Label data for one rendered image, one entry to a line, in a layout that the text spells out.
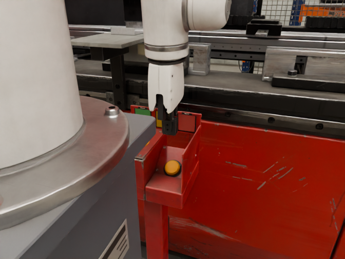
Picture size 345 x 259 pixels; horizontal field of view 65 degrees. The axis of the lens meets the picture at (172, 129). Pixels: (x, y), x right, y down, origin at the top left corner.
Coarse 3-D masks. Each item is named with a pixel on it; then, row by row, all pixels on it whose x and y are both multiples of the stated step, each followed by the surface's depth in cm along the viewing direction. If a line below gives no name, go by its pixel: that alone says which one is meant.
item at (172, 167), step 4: (172, 160) 68; (168, 164) 67; (172, 164) 67; (176, 164) 67; (168, 168) 67; (172, 168) 66; (176, 168) 66; (168, 172) 66; (172, 172) 66; (176, 172) 66
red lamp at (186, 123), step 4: (180, 116) 69; (184, 116) 69; (188, 116) 69; (192, 116) 68; (180, 120) 70; (184, 120) 70; (188, 120) 69; (192, 120) 69; (180, 124) 70; (184, 124) 70; (188, 124) 70; (192, 124) 69; (180, 128) 71; (184, 128) 71; (188, 128) 70; (192, 128) 70
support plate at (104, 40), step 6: (90, 36) 80; (96, 36) 80; (102, 36) 80; (108, 36) 80; (114, 36) 80; (120, 36) 80; (126, 36) 80; (132, 36) 80; (138, 36) 80; (72, 42) 71; (78, 42) 70; (84, 42) 70; (90, 42) 70; (96, 42) 70; (102, 42) 70; (108, 42) 70; (114, 42) 70; (120, 42) 70; (126, 42) 70; (132, 42) 71; (138, 42) 74
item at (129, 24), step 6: (126, 0) 89; (132, 0) 88; (138, 0) 87; (126, 6) 90; (132, 6) 89; (138, 6) 88; (126, 12) 90; (132, 12) 90; (138, 12) 89; (126, 18) 91; (132, 18) 91; (138, 18) 90; (126, 24) 93; (132, 24) 92; (138, 24) 92
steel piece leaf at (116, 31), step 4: (112, 28) 84; (116, 28) 84; (120, 28) 83; (124, 28) 83; (128, 28) 83; (132, 28) 82; (112, 32) 85; (116, 32) 85; (120, 32) 84; (124, 32) 84; (128, 32) 83; (132, 32) 83; (136, 32) 89; (140, 32) 89
